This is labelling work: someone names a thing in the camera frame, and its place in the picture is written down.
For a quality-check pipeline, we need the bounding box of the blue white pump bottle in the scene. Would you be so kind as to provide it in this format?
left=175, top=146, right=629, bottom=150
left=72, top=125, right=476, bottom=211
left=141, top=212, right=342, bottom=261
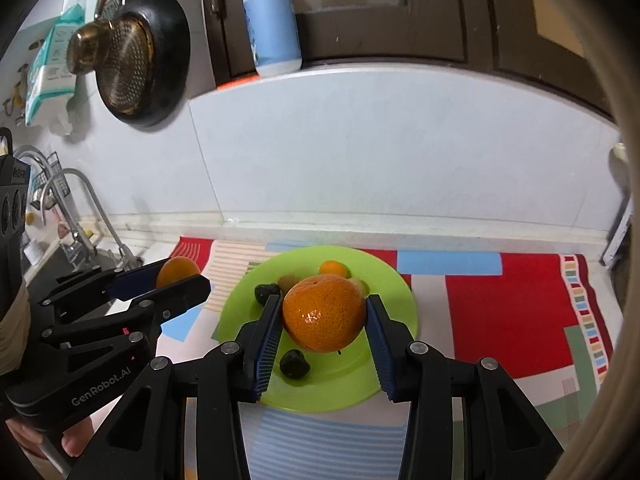
left=243, top=0, right=302, bottom=78

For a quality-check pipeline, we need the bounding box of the black frying pan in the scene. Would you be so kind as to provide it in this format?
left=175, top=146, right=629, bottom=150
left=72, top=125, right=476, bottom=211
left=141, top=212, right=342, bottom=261
left=107, top=0, right=191, bottom=129

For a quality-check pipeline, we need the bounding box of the dark brown window frame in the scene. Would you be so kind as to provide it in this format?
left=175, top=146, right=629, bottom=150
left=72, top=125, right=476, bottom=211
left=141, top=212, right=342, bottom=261
left=199, top=0, right=618, bottom=122

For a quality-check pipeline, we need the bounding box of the tall chrome kitchen faucet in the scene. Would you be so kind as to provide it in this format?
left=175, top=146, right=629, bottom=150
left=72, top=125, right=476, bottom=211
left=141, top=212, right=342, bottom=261
left=15, top=145, right=96, bottom=270

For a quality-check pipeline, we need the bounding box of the yellow-green round fruit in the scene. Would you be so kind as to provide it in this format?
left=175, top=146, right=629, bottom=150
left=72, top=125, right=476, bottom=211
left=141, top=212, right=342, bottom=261
left=277, top=274, right=299, bottom=295

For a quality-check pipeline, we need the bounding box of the stainless steel sink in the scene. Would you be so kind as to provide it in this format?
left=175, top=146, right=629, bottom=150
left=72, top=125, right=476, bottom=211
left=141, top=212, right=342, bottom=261
left=21, top=246, right=124, bottom=304

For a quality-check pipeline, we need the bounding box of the black wire sink basket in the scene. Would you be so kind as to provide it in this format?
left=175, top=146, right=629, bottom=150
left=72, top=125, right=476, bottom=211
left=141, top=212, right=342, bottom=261
left=29, top=170, right=70, bottom=210

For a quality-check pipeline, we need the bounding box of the small orange with green stem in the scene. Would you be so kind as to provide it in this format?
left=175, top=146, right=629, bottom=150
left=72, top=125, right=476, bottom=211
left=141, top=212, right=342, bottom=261
left=319, top=260, right=350, bottom=278

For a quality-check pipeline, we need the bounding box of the large orange mandarin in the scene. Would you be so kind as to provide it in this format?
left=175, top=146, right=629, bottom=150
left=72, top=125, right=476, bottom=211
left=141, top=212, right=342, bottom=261
left=282, top=274, right=367, bottom=353

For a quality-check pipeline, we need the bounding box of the thin gooseneck water faucet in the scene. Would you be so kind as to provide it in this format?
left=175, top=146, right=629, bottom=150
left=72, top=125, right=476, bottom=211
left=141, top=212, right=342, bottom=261
left=40, top=167, right=144, bottom=270

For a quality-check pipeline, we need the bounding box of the left human hand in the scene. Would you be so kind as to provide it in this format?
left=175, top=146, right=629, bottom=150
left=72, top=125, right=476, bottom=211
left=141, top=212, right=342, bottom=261
left=5, top=415, right=96, bottom=461

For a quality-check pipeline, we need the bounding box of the green round plate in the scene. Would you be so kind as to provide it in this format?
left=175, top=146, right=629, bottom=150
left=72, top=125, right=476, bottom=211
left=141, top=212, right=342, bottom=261
left=205, top=240, right=419, bottom=413

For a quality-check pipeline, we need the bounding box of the dark purple plum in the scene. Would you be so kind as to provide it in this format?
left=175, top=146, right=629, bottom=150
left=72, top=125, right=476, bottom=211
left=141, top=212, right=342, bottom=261
left=279, top=349, right=310, bottom=380
left=254, top=283, right=281, bottom=307

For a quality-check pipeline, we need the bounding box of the colourful patterned table mat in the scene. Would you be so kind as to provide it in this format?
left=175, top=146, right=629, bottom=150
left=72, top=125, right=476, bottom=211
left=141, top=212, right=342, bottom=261
left=157, top=238, right=612, bottom=479

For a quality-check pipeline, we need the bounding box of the teal plastic bag box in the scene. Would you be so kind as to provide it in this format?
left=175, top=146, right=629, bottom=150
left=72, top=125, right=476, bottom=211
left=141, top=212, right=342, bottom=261
left=25, top=3, right=85, bottom=136

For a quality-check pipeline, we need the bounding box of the brass perforated colander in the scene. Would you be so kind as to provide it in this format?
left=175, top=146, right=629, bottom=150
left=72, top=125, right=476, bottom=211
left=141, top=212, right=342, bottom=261
left=66, top=18, right=152, bottom=116

